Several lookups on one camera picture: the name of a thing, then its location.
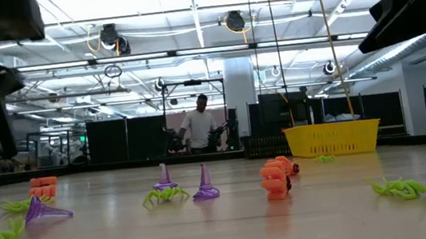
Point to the orange pumpkin toy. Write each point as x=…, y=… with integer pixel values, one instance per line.
x=42, y=191
x=45, y=181
x=290, y=165
x=274, y=183

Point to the purple witch hat toy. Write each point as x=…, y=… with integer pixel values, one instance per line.
x=164, y=177
x=38, y=209
x=206, y=188

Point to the black partition panel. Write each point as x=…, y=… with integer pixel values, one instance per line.
x=272, y=112
x=146, y=137
x=380, y=108
x=107, y=141

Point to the yellow plastic basket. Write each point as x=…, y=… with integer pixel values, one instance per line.
x=334, y=140

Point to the black plastic basket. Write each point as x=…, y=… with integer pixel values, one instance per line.
x=266, y=147

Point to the person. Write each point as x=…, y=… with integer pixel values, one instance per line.
x=198, y=127

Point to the black handheld device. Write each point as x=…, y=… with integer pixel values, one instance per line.
x=216, y=135

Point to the black metal cage frame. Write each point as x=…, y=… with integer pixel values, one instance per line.
x=55, y=131

